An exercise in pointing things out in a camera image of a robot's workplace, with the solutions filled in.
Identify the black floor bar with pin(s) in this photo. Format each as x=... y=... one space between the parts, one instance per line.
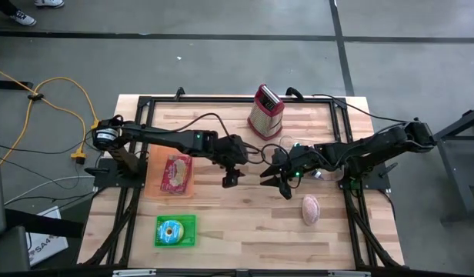
x=10 y=84

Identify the pink seashell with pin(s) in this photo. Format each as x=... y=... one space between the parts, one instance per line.
x=311 y=210

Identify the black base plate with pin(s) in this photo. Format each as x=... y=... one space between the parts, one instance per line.
x=106 y=179
x=377 y=181

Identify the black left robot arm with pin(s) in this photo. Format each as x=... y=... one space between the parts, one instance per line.
x=164 y=136

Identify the red popcorn packet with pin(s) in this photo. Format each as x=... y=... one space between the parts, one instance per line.
x=177 y=175

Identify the person's shoe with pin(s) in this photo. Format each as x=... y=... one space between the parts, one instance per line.
x=48 y=2
x=23 y=18

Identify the green plastic basket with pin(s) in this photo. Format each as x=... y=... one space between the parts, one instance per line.
x=189 y=238

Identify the person's leg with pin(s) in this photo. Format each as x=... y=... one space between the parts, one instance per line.
x=0 y=5

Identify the black metal stand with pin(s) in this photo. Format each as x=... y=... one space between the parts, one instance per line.
x=452 y=161

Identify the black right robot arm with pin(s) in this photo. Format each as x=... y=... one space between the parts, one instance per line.
x=375 y=144

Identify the green food colouring bottle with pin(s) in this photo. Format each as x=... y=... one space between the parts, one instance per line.
x=297 y=145

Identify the black frame clamp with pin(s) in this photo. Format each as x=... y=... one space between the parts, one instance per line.
x=294 y=92
x=179 y=93

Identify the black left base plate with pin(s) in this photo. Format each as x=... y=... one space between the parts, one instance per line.
x=106 y=179

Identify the red metal box grater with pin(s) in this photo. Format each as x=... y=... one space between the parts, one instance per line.
x=266 y=115

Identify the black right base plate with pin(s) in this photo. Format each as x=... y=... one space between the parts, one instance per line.
x=377 y=181

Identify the black aluminium table frame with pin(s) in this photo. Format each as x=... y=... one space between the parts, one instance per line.
x=206 y=99

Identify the purple food colouring bottle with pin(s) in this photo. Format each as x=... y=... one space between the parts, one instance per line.
x=317 y=175

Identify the silver edge bracket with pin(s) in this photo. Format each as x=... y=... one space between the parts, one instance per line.
x=348 y=274
x=133 y=272

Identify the dark grey equipment case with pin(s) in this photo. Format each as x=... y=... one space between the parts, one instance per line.
x=2 y=231

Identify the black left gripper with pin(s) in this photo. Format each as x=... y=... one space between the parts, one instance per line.
x=229 y=155

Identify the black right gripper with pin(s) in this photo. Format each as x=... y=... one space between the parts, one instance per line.
x=302 y=161

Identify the blue frosted toy donut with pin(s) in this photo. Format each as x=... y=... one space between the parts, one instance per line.
x=164 y=236

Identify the orange plastic bin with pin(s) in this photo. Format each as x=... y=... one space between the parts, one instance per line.
x=154 y=173

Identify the clear plastic bin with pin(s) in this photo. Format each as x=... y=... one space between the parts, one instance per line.
x=331 y=177

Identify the black slanted beam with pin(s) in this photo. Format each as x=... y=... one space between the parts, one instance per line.
x=48 y=225

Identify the white printed box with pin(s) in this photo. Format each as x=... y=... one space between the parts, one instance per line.
x=48 y=250

